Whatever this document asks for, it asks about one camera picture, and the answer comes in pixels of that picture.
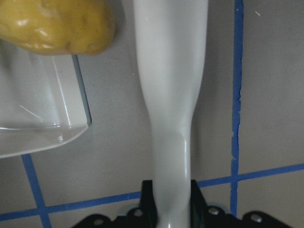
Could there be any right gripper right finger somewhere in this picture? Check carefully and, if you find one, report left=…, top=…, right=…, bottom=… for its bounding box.
left=190, top=180, right=210, bottom=228

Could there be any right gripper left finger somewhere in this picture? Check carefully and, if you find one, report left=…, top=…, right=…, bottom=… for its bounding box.
left=140, top=180, right=158, bottom=228

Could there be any beige hand brush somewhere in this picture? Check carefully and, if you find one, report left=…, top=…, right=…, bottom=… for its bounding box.
left=133, top=0, right=209, bottom=228

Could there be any yellow potato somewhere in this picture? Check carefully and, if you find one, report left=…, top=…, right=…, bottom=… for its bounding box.
left=0, top=0, right=115, bottom=56

